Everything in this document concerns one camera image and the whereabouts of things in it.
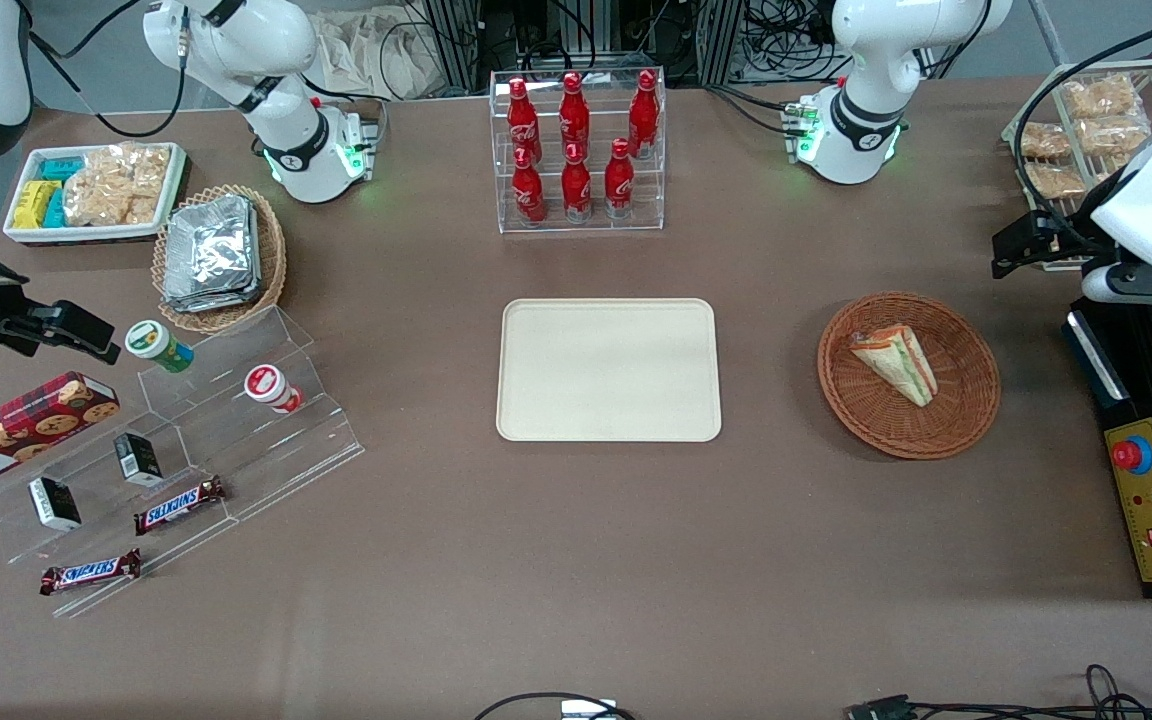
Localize brown Snickers bar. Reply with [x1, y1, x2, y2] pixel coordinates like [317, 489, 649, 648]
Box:
[39, 547, 143, 598]
[132, 475, 228, 537]

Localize red tartan cookie box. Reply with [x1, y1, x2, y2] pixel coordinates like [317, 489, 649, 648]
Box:
[0, 371, 122, 494]

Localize black cable connector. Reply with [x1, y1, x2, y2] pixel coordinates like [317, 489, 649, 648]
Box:
[844, 694, 913, 720]

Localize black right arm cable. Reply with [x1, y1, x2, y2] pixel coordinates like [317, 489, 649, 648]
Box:
[29, 0, 188, 139]

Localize silver foil packet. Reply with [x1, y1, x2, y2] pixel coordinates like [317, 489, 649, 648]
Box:
[163, 285, 264, 315]
[166, 194, 260, 298]

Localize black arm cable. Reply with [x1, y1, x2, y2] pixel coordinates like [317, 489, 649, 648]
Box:
[1019, 24, 1152, 217]
[29, 0, 188, 139]

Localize black tangled cables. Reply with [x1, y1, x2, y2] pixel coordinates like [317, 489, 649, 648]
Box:
[911, 663, 1152, 720]

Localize black looped table cable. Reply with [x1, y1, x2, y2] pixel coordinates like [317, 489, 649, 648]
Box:
[474, 692, 639, 720]

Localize beige plastic tray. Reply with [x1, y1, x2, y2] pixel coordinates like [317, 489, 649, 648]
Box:
[495, 298, 723, 443]

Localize clear acrylic bottle rack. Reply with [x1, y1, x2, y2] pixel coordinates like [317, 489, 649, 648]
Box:
[489, 67, 668, 235]

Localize white rectangular snack dish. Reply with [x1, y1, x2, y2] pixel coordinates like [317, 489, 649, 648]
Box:
[2, 142, 188, 245]

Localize black base cables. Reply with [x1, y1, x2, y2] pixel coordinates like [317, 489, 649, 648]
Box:
[704, 82, 800, 137]

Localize aluminium frame post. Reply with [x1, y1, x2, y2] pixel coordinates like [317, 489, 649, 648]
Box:
[695, 0, 746, 87]
[422, 0, 483, 94]

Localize red cola bottle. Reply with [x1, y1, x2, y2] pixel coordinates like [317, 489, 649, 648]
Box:
[603, 138, 637, 221]
[506, 77, 543, 166]
[561, 142, 595, 224]
[511, 147, 548, 227]
[628, 69, 662, 159]
[558, 72, 592, 161]

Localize clear bag of rice crackers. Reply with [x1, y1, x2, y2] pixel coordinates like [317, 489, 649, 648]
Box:
[63, 142, 173, 227]

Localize yellow snack packet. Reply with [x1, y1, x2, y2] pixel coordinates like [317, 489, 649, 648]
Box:
[12, 180, 59, 230]

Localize white wire rack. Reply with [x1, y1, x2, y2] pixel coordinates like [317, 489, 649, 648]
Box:
[1000, 58, 1152, 273]

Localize clear acrylic stepped display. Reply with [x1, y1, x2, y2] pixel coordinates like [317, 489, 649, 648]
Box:
[0, 305, 366, 620]

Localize black control box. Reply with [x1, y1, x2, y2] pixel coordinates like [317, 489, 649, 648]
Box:
[1063, 295, 1152, 602]

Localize small black box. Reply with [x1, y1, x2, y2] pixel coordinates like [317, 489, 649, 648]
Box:
[27, 476, 83, 533]
[113, 431, 165, 488]

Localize triangle sandwich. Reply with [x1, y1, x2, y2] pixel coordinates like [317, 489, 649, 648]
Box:
[847, 325, 940, 409]

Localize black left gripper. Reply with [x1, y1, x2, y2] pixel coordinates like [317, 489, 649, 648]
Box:
[992, 208, 1099, 280]

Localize oval brown wicker basket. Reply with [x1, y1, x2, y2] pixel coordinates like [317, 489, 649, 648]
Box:
[151, 183, 288, 335]

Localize green lidded cup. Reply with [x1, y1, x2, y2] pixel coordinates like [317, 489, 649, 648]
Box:
[125, 319, 195, 375]

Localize round brown wicker basket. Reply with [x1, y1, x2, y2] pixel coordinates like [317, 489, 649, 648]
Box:
[817, 291, 1001, 461]

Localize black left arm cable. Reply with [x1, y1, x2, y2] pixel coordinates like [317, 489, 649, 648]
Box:
[1019, 24, 1152, 217]

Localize clear bag of fried snack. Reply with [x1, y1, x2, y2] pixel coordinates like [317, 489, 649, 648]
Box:
[1019, 121, 1073, 161]
[1024, 162, 1088, 200]
[1063, 74, 1143, 120]
[1076, 115, 1152, 157]

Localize beige cloth bag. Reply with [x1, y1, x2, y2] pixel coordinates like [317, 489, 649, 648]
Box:
[314, 6, 449, 102]

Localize red lidded cup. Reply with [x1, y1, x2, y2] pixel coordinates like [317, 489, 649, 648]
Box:
[243, 364, 305, 415]

